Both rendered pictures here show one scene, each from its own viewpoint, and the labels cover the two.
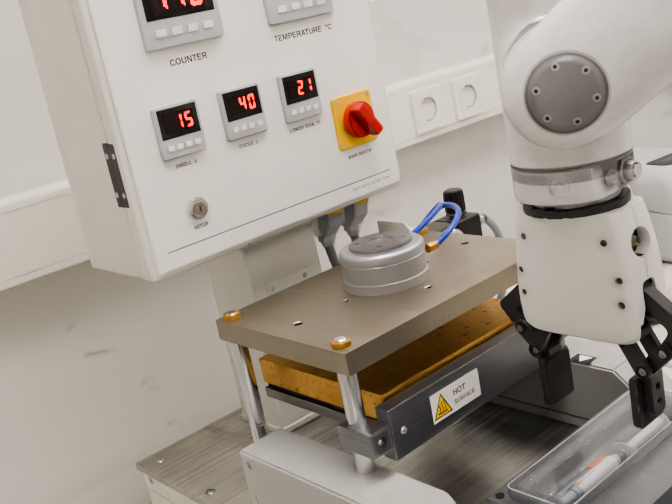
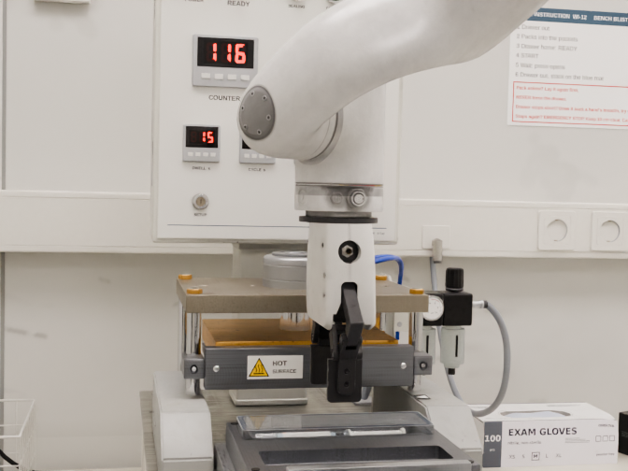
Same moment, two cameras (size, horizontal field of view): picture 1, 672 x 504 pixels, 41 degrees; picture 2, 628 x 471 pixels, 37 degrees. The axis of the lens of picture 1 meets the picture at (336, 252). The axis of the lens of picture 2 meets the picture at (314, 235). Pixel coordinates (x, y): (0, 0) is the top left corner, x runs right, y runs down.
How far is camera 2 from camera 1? 0.60 m
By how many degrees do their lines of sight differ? 29
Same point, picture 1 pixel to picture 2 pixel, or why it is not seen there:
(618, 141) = (346, 173)
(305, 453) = (179, 380)
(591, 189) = (318, 202)
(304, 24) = not seen: hidden behind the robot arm
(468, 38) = not seen: outside the picture
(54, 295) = (173, 275)
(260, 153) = (264, 178)
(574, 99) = (258, 116)
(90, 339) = not seen: hidden behind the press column
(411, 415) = (227, 362)
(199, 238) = (195, 222)
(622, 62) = (282, 96)
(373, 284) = (270, 278)
